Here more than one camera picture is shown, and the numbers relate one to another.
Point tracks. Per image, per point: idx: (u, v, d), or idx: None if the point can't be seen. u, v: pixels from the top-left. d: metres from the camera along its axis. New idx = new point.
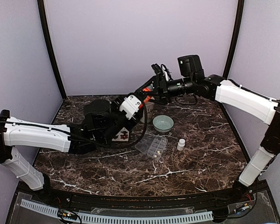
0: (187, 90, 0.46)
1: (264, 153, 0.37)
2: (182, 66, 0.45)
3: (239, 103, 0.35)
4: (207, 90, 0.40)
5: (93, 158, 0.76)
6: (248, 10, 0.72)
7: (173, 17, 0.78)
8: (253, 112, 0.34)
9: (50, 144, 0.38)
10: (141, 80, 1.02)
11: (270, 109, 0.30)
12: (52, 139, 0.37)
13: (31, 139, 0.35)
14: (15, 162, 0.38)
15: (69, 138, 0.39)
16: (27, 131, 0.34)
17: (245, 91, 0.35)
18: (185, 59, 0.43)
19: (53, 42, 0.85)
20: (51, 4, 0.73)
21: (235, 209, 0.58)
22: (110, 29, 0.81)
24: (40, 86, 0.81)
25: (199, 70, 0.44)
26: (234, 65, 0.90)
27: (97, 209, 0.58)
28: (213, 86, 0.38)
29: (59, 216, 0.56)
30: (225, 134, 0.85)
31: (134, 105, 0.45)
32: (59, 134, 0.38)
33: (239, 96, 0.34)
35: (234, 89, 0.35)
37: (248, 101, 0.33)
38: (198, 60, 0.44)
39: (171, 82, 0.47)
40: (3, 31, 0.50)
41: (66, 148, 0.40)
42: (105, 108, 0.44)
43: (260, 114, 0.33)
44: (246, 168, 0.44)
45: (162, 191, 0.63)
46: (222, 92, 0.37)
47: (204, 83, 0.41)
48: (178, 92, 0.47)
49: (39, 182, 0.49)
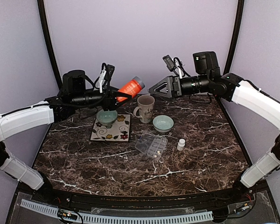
0: (201, 87, 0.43)
1: (273, 159, 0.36)
2: (197, 63, 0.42)
3: (256, 107, 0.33)
4: (225, 89, 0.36)
5: (93, 158, 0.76)
6: (248, 10, 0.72)
7: (172, 17, 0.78)
8: (269, 118, 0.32)
9: (36, 122, 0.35)
10: (141, 80, 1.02)
11: None
12: (38, 114, 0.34)
13: (18, 124, 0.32)
14: (12, 161, 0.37)
15: (51, 107, 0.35)
16: (11, 116, 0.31)
17: (264, 95, 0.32)
18: (202, 56, 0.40)
19: (53, 42, 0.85)
20: (52, 5, 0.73)
21: (236, 209, 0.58)
22: (110, 30, 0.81)
24: (40, 86, 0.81)
25: (216, 67, 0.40)
26: (234, 65, 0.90)
27: (97, 209, 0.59)
28: (232, 85, 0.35)
29: (59, 216, 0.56)
30: (225, 134, 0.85)
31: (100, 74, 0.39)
32: (42, 107, 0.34)
33: (257, 100, 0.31)
35: (253, 92, 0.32)
37: (266, 106, 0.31)
38: (214, 56, 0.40)
39: (184, 79, 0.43)
40: (3, 31, 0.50)
41: (53, 120, 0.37)
42: (84, 72, 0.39)
43: (276, 121, 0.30)
44: (250, 170, 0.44)
45: (162, 191, 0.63)
46: (240, 94, 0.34)
47: (221, 81, 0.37)
48: (191, 90, 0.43)
49: (39, 177, 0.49)
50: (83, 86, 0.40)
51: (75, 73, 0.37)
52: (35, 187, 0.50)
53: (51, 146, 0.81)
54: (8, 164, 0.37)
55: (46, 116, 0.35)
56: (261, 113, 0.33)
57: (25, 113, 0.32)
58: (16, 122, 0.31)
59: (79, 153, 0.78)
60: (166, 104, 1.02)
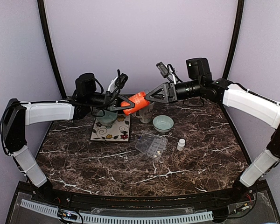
0: (195, 93, 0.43)
1: (268, 157, 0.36)
2: (190, 69, 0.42)
3: (248, 107, 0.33)
4: (215, 94, 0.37)
5: (93, 158, 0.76)
6: (248, 10, 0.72)
7: (173, 17, 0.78)
8: (262, 116, 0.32)
9: (57, 115, 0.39)
10: (141, 80, 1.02)
11: (277, 113, 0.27)
12: (61, 108, 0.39)
13: (43, 113, 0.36)
14: (26, 150, 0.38)
15: (73, 105, 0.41)
16: (40, 105, 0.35)
17: (253, 95, 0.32)
18: (194, 62, 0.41)
19: (53, 42, 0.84)
20: (51, 4, 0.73)
21: (236, 209, 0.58)
22: (110, 29, 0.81)
24: (40, 86, 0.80)
25: (207, 73, 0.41)
26: (235, 66, 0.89)
27: (97, 209, 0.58)
28: (221, 89, 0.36)
29: (59, 216, 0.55)
30: (225, 134, 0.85)
31: (112, 80, 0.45)
32: (65, 103, 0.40)
33: (246, 101, 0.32)
35: (242, 93, 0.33)
37: (256, 105, 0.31)
38: (206, 63, 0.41)
39: (179, 84, 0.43)
40: (3, 31, 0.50)
41: (71, 116, 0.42)
42: (93, 74, 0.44)
43: (268, 119, 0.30)
44: (249, 169, 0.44)
45: (162, 191, 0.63)
46: (230, 95, 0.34)
47: (211, 87, 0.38)
48: (185, 95, 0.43)
49: (42, 174, 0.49)
50: (94, 87, 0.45)
51: (86, 77, 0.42)
52: (39, 185, 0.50)
53: (52, 146, 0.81)
54: (22, 153, 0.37)
55: (66, 113, 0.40)
56: (253, 112, 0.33)
57: (51, 105, 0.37)
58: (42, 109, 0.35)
59: (79, 153, 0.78)
60: (166, 104, 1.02)
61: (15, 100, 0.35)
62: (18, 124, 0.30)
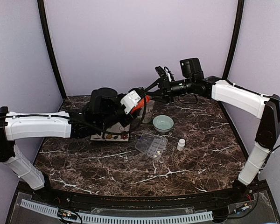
0: (188, 90, 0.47)
1: (259, 149, 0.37)
2: (183, 68, 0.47)
3: (234, 100, 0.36)
4: (204, 89, 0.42)
5: (93, 158, 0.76)
6: (248, 10, 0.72)
7: (173, 17, 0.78)
8: (248, 109, 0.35)
9: (50, 132, 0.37)
10: (141, 80, 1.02)
11: (261, 103, 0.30)
12: (52, 125, 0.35)
13: (31, 129, 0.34)
14: (17, 159, 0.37)
15: (70, 123, 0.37)
16: (26, 121, 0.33)
17: (238, 88, 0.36)
18: (186, 62, 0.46)
19: (53, 42, 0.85)
20: (51, 4, 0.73)
21: (236, 209, 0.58)
22: (110, 29, 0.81)
24: (39, 86, 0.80)
25: (199, 72, 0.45)
26: (234, 66, 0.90)
27: (97, 209, 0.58)
28: (209, 85, 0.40)
29: (59, 215, 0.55)
30: (225, 134, 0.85)
31: (134, 100, 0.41)
32: (59, 120, 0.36)
33: (234, 94, 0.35)
35: (228, 87, 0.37)
37: (241, 97, 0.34)
38: (197, 62, 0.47)
39: (174, 82, 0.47)
40: (3, 32, 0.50)
41: (68, 134, 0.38)
42: (115, 93, 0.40)
43: (252, 109, 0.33)
44: (246, 166, 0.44)
45: (162, 191, 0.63)
46: (217, 90, 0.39)
47: (201, 83, 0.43)
48: (180, 92, 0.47)
49: (40, 180, 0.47)
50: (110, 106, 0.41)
51: (105, 94, 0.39)
52: (34, 188, 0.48)
53: (52, 146, 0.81)
54: (11, 162, 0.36)
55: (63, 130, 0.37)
56: (240, 106, 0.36)
57: (40, 121, 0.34)
58: (28, 127, 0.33)
59: (79, 153, 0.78)
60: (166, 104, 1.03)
61: (5, 110, 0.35)
62: (1, 139, 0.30)
